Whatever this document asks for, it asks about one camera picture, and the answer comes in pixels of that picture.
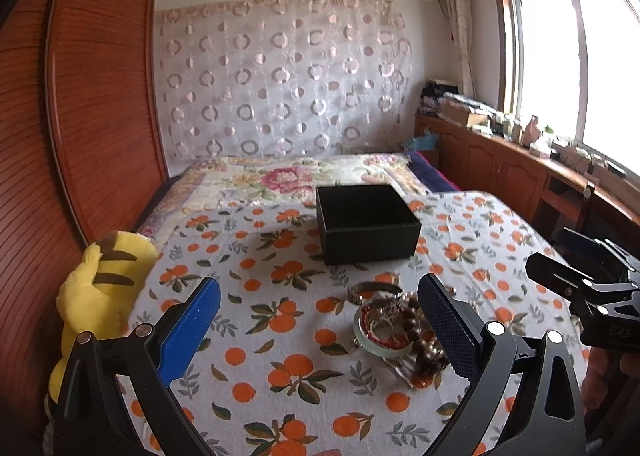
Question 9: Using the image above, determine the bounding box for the pale jade bangle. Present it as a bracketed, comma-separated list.
[352, 299, 413, 358]

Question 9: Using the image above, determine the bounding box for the black square jewelry box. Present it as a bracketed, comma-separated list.
[316, 184, 421, 265]

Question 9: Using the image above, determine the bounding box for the brown wooden bead bracelet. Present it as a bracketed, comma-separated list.
[399, 293, 452, 377]

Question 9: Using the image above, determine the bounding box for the person's right hand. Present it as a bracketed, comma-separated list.
[580, 348, 640, 413]

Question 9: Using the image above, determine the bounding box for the pink ceramic figurine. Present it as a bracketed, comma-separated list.
[522, 115, 541, 147]

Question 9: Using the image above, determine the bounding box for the pile of clothes and papers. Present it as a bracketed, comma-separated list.
[418, 80, 496, 128]

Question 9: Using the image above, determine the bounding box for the floral quilt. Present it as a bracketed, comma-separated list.
[138, 153, 430, 244]

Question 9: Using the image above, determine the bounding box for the dark blue blanket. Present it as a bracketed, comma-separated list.
[406, 151, 459, 193]

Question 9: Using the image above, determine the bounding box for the red cord bracelet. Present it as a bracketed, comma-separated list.
[359, 304, 402, 345]

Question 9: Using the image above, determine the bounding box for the silver metal bangle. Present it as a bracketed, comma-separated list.
[347, 281, 402, 306]

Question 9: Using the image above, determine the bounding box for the wooden side cabinet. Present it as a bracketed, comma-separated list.
[414, 114, 639, 247]

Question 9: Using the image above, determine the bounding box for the yellow striped plush toy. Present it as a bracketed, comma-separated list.
[49, 231, 158, 402]

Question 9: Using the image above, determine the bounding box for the sheer circle pattern curtain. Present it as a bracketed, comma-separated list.
[154, 0, 412, 167]

